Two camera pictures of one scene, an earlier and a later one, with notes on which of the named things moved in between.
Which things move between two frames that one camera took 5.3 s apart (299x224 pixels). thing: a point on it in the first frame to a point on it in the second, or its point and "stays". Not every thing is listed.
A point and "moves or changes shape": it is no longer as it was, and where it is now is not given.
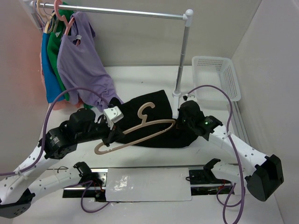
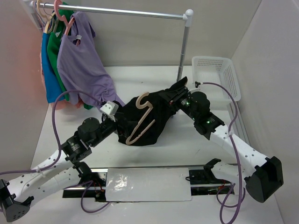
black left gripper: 110,133 to 113,121
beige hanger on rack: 46,17 stays
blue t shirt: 53,92 stays
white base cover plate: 148,184 stays
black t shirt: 148,122 moves or changes shape
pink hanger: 63,18 stays
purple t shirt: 80,64 stays
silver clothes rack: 188,17 stays
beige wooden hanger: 99,145 to 150,106
